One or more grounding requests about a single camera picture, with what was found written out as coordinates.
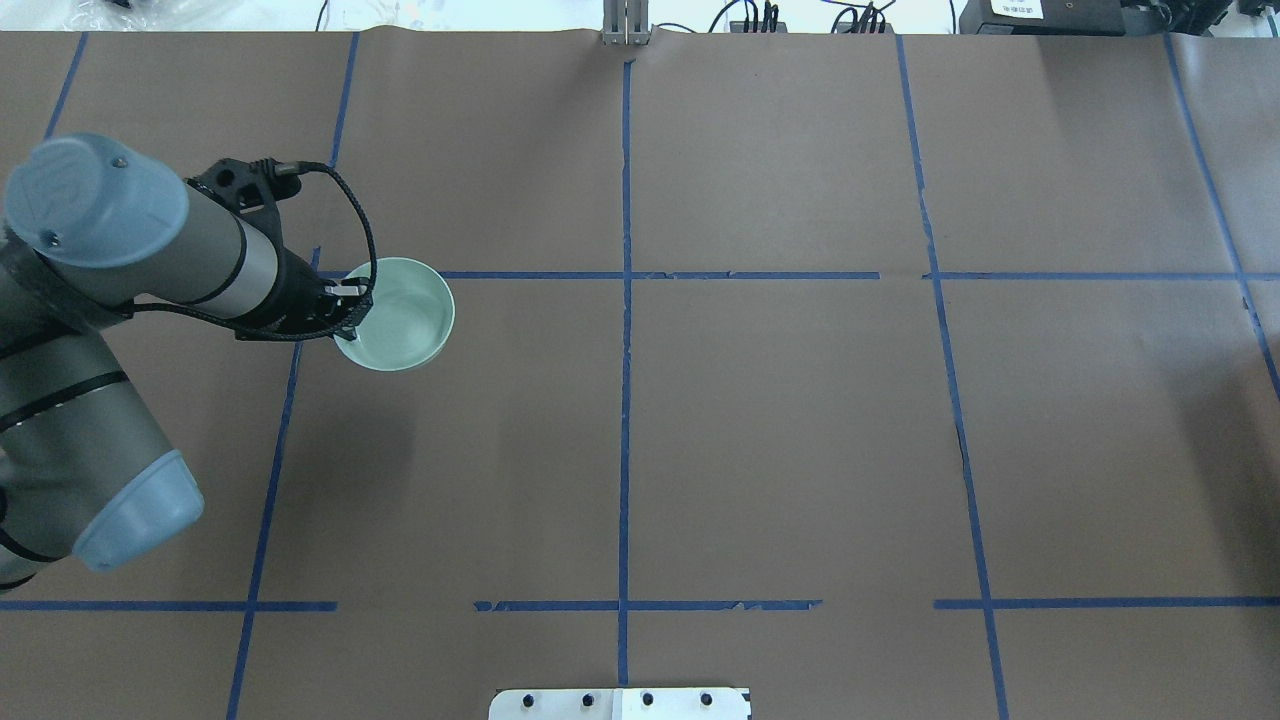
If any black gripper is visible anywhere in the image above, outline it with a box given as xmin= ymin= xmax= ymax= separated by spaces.
xmin=234 ymin=249 xmax=372 ymax=342

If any mint green bowl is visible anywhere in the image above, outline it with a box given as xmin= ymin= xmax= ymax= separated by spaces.
xmin=334 ymin=258 xmax=454 ymax=372

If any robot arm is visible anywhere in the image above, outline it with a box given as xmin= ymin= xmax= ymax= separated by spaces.
xmin=1 ymin=133 xmax=376 ymax=593

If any black electronics box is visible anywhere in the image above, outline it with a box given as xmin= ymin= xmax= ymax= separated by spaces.
xmin=957 ymin=0 xmax=1233 ymax=37

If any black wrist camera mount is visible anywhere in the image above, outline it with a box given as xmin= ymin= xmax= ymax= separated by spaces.
xmin=186 ymin=158 xmax=302 ymax=214

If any aluminium frame post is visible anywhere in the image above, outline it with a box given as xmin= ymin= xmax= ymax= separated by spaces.
xmin=602 ymin=0 xmax=653 ymax=47

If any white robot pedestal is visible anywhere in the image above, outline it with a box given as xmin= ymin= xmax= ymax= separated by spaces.
xmin=488 ymin=687 xmax=753 ymax=719

